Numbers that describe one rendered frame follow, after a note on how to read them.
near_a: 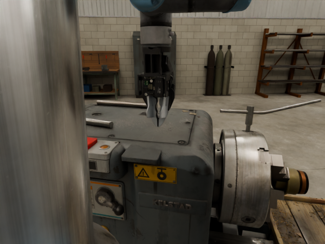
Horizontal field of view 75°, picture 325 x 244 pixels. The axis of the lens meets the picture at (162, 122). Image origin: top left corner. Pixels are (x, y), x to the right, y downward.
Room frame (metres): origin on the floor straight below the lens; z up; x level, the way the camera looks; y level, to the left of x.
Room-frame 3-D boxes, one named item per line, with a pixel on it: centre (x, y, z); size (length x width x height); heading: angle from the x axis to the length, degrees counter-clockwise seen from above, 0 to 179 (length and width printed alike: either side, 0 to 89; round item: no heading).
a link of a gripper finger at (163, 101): (0.54, 0.00, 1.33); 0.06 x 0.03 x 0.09; 168
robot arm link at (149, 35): (0.55, 0.01, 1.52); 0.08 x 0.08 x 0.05
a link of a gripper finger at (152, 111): (0.55, 0.03, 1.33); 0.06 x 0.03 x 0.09; 168
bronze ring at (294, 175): (0.60, -0.42, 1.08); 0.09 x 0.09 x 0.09; 78
